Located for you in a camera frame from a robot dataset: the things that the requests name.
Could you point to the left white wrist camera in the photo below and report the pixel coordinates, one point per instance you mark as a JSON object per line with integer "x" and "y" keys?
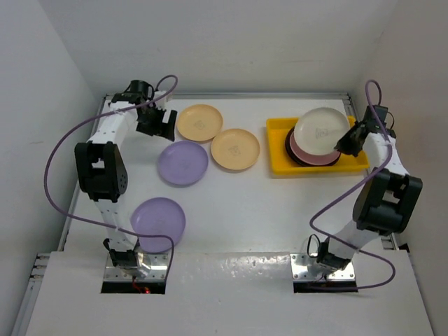
{"x": 161, "y": 98}

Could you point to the purple plate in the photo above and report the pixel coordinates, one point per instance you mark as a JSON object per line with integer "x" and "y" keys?
{"x": 183, "y": 163}
{"x": 159, "y": 216}

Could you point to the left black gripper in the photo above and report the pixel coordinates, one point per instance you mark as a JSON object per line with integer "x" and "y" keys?
{"x": 165, "y": 129}

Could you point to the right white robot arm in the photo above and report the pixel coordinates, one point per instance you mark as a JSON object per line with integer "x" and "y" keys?
{"x": 385, "y": 202}

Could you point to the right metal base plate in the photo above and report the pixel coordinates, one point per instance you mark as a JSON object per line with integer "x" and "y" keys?
{"x": 305, "y": 269}

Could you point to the far orange plate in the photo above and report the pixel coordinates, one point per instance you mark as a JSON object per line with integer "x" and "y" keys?
{"x": 200, "y": 122}

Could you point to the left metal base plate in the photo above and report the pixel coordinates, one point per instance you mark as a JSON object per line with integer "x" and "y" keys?
{"x": 154, "y": 266}

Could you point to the aluminium frame rail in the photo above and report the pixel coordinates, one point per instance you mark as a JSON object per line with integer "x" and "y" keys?
{"x": 231, "y": 273}

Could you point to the cream white plate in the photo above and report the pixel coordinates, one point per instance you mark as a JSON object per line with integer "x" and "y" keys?
{"x": 318, "y": 130}

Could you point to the pink plate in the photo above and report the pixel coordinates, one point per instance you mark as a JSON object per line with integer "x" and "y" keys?
{"x": 309, "y": 159}

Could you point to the metal base plate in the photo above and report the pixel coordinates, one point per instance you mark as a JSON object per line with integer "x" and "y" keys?
{"x": 305, "y": 269}
{"x": 154, "y": 266}

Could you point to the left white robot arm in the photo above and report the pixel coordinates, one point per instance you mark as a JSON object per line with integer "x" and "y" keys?
{"x": 101, "y": 170}

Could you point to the near orange plate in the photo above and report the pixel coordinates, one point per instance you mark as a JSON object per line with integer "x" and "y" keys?
{"x": 235, "y": 149}

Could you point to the orange plate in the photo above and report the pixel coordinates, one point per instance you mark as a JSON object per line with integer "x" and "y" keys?
{"x": 235, "y": 149}
{"x": 200, "y": 122}

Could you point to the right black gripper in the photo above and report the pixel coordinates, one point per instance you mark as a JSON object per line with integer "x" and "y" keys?
{"x": 342, "y": 145}

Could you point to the yellow plastic bin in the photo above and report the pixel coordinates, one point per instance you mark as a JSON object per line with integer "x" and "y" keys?
{"x": 282, "y": 165}

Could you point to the steel rimmed plate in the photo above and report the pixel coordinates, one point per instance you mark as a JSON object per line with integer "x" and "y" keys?
{"x": 291, "y": 155}

